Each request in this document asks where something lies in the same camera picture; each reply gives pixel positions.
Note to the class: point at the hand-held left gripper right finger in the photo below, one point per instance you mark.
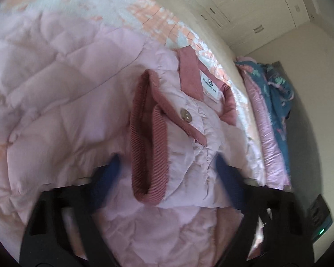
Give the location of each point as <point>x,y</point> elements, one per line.
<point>228,180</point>

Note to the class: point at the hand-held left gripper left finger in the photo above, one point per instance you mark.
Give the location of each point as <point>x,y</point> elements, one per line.
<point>108,178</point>

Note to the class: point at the pink puffer jacket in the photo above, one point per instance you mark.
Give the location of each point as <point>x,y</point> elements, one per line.
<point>72,116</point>

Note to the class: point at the grey headboard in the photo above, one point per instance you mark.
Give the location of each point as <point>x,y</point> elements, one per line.
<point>302,150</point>

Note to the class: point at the blue and pink quilt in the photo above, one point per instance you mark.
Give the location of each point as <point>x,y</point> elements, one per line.
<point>275,111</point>

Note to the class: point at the orange and white blanket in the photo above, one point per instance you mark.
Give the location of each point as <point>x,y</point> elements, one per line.
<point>100,2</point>

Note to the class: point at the white wardrobe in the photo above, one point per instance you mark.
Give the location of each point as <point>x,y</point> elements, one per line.
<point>239,5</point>

